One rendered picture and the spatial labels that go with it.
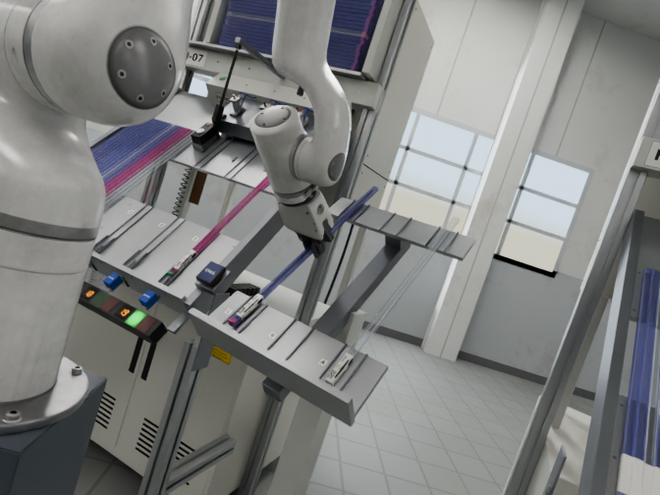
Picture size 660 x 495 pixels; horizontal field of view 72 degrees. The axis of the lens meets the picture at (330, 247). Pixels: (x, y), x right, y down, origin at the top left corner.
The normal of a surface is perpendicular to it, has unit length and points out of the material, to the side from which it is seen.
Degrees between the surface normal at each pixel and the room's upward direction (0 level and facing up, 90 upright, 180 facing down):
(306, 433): 90
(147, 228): 47
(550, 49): 90
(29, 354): 90
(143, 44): 75
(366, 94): 90
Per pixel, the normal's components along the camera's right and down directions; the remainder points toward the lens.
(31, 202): 0.42, 0.19
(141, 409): -0.39, -0.05
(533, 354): 0.04, 0.10
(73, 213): 0.81, 0.29
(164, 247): -0.07, -0.69
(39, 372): 0.90, 0.32
